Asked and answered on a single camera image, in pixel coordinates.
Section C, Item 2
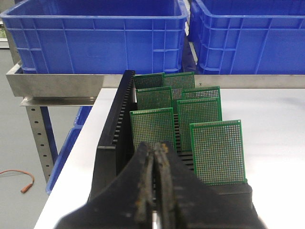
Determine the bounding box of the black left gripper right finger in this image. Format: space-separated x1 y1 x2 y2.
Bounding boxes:
154 142 266 229

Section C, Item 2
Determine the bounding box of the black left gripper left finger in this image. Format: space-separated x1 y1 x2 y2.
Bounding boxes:
56 143 153 229

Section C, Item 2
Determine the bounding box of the green perforated circuit board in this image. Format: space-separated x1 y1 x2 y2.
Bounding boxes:
136 86 173 110
163 72 195 100
133 73 165 89
182 86 221 100
190 120 247 186
130 107 176 149
177 97 222 152

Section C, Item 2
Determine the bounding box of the blue crate lower shelf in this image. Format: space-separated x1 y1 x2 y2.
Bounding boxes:
45 106 92 195

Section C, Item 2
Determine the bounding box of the blue plastic crate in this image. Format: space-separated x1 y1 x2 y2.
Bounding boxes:
0 0 188 74
189 0 305 74

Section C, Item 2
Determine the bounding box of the orange cable on floor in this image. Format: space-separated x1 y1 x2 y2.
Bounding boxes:
0 169 35 194

